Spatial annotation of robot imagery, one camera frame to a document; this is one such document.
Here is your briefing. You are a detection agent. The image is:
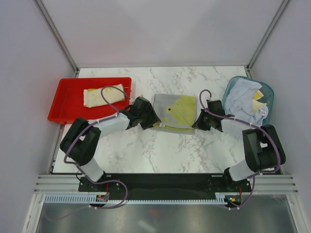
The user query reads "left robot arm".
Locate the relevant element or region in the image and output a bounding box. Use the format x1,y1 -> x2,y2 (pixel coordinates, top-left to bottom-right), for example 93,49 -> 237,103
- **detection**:
60,97 -> 161,191

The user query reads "yellow towel in basket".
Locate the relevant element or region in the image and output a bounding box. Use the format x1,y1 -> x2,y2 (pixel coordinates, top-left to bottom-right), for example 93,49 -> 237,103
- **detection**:
252,90 -> 267,116

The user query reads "aluminium frame post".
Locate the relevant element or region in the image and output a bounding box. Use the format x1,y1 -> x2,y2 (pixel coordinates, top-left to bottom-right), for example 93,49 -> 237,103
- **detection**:
244,0 -> 291,77
33,0 -> 80,77

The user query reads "teal plastic basket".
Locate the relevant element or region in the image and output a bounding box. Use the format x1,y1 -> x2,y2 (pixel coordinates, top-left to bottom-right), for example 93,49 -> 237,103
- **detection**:
222,76 -> 274,125

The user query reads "white slotted cable duct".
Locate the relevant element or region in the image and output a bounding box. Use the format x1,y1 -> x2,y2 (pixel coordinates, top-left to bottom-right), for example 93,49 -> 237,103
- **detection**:
44,193 -> 241,205

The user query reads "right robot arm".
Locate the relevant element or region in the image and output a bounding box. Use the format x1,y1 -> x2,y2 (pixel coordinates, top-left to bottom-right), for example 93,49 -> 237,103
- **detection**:
192,100 -> 286,191

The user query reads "aluminium rail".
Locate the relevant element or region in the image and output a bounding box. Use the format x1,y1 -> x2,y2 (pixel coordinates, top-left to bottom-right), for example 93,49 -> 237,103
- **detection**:
34,174 -> 80,194

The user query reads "right aluminium frame post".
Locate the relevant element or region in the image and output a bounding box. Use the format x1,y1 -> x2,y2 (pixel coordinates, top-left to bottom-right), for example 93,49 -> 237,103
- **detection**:
244,0 -> 291,77

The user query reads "yellow green patterned towel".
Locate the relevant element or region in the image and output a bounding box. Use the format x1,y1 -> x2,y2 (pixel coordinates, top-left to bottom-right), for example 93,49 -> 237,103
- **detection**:
83,84 -> 125,108

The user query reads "grey towel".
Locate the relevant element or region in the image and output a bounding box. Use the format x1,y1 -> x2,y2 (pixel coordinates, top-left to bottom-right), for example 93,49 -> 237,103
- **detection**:
151,94 -> 197,135

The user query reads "light blue towel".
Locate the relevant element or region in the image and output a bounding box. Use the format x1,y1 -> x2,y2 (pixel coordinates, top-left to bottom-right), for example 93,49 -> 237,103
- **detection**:
223,78 -> 269,126

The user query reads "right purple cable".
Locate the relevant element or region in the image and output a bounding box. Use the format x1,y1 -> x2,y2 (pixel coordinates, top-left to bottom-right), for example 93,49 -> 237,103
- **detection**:
199,89 -> 282,212

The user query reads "left aluminium frame post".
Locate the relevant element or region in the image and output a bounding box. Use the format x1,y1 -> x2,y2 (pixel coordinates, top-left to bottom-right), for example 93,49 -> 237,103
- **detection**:
33,0 -> 80,77

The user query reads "red plastic tray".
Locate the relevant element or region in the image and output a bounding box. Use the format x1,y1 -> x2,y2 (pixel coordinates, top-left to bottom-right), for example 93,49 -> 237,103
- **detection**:
48,77 -> 132,124

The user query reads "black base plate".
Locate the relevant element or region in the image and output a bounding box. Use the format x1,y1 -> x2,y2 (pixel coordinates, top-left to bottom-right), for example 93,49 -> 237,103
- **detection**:
78,173 -> 251,200

